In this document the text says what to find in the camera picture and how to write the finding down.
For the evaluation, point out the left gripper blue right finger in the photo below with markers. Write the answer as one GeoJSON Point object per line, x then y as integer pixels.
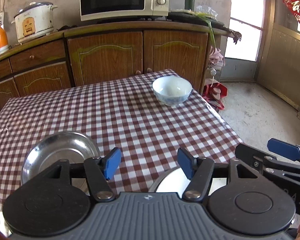
{"type": "Point", "coordinates": [198, 171]}

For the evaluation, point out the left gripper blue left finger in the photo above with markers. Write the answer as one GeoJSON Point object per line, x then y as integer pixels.
{"type": "Point", "coordinates": [98, 171]}

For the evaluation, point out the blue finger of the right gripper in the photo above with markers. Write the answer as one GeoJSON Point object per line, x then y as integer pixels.
{"type": "Point", "coordinates": [284, 149]}

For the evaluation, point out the white ceramic bowl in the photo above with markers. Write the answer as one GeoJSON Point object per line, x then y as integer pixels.
{"type": "Point", "coordinates": [173, 180]}

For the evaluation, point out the small steel plate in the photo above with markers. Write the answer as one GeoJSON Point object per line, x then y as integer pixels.
{"type": "Point", "coordinates": [74, 147]}

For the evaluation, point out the blue patterned porcelain bowl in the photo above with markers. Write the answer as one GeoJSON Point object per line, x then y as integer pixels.
{"type": "Point", "coordinates": [171, 90]}

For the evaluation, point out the brown checkered tablecloth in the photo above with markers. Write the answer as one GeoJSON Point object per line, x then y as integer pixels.
{"type": "Point", "coordinates": [122, 113]}

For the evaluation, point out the red paper bag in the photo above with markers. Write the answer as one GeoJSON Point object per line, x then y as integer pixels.
{"type": "Point", "coordinates": [214, 92]}

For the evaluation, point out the pink cloth on shelf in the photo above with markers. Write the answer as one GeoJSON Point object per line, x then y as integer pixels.
{"type": "Point", "coordinates": [216, 58]}

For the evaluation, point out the wooden kitchen cabinet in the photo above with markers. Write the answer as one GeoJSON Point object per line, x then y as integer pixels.
{"type": "Point", "coordinates": [105, 52]}

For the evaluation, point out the black induction cooker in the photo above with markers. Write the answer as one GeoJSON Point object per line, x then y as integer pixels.
{"type": "Point", "coordinates": [193, 19]}

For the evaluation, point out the green thermos bottle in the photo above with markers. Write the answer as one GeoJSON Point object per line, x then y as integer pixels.
{"type": "Point", "coordinates": [189, 4]}

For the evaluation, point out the white rice cooker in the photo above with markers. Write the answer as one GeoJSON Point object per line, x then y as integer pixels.
{"type": "Point", "coordinates": [34, 21]}

